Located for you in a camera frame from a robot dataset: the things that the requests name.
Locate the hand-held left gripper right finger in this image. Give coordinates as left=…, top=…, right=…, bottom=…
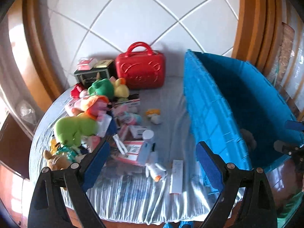
left=196, top=141, right=278, bottom=228

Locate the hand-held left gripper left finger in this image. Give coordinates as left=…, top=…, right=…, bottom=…
left=27, top=136, right=112, bottom=228

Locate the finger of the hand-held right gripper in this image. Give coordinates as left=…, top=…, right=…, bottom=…
left=284, top=120, right=304, bottom=131
left=273, top=140, right=304, bottom=157

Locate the green snack packet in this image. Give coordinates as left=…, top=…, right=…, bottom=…
left=57, top=145, right=80, bottom=161

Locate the grey plush toy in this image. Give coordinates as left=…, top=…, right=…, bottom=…
left=239, top=128, right=257, bottom=153

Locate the brown bear plush toy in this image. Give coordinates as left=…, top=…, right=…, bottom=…
left=42, top=150, right=74, bottom=171

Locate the blue plastic crate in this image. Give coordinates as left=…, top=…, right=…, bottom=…
left=183, top=49, right=304, bottom=190

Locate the pink tissue pack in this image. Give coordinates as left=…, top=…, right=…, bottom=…
left=77, top=57, right=97, bottom=72
left=84, top=136, right=101, bottom=153
left=120, top=140, right=145, bottom=165

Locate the long white carton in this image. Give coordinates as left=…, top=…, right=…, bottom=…
left=169, top=160, right=184, bottom=194

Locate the white plastic stick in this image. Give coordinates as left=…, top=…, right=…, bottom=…
left=113, top=134, right=128, bottom=154

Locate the green cloth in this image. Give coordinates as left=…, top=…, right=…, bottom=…
left=277, top=190, right=304, bottom=221

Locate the clear plastic box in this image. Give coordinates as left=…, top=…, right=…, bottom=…
left=96, top=113, right=112, bottom=138

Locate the light green frog plush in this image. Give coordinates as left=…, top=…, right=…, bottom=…
left=53, top=112, right=100, bottom=148

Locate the pale blue striped bed sheet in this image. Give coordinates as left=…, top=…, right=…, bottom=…
left=28, top=75, right=238, bottom=226

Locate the white duck toy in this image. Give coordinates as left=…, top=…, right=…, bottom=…
left=145, top=163, right=168, bottom=183

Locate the pastel plush toy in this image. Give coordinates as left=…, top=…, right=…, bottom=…
left=113, top=110, right=143, bottom=126

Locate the sheer lace curtain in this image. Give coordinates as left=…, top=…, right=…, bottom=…
left=280, top=21, right=304, bottom=114

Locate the white bottle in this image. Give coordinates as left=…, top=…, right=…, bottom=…
left=137, top=130, right=155, bottom=167

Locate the pink pig plush toy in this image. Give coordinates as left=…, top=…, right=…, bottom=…
left=65, top=95, right=95, bottom=116

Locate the pink white toy box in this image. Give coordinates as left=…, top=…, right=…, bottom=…
left=113, top=98, right=141, bottom=112

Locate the small orange white plush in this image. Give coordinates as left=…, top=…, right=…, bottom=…
left=145, top=109, right=162, bottom=124

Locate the red plush toy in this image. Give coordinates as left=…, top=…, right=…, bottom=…
left=71, top=84, right=86, bottom=98

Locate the dark green plush toy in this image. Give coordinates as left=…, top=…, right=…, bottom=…
left=88, top=78, right=114, bottom=99

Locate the yellow duck plush toy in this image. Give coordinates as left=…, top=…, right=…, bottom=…
left=113, top=78, right=130, bottom=98

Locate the dark wooden nightstand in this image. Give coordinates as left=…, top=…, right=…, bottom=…
left=0, top=114, right=36, bottom=178

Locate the clear plastic bag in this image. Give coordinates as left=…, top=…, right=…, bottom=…
left=17, top=100, right=36, bottom=124

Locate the black gift box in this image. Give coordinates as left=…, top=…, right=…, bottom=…
left=74, top=67, right=116, bottom=87

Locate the red hard carry case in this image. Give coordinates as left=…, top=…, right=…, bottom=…
left=115, top=42, right=166, bottom=91

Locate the small gold box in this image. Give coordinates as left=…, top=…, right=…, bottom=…
left=94, top=59, right=114, bottom=69

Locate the white curtain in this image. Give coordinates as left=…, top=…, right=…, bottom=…
left=0, top=17, right=48, bottom=136

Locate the wooden headboard frame post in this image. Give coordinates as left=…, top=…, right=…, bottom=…
left=21, top=0, right=72, bottom=105
left=231, top=0, right=288, bottom=76

